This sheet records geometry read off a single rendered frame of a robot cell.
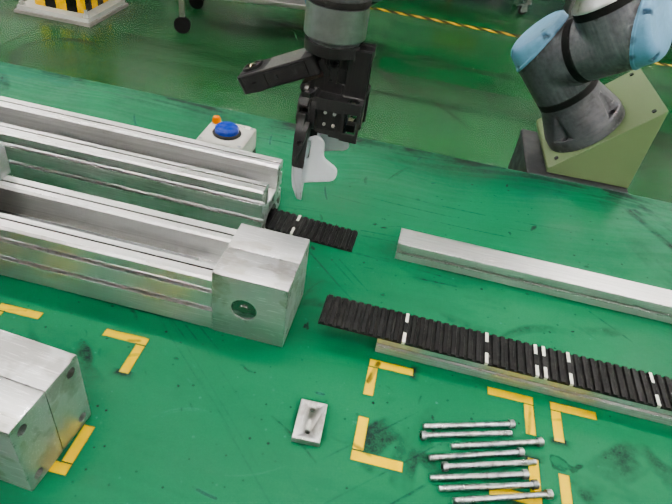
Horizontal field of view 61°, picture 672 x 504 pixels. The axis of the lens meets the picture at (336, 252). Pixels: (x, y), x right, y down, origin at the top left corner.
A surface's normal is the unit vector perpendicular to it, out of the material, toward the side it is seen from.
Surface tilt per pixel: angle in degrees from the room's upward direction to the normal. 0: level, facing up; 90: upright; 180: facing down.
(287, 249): 0
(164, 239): 90
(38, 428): 90
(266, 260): 0
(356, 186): 0
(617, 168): 90
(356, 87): 90
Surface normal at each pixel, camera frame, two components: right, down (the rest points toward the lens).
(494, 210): 0.13, -0.76
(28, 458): 0.95, 0.27
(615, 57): -0.46, 0.82
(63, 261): -0.21, 0.60
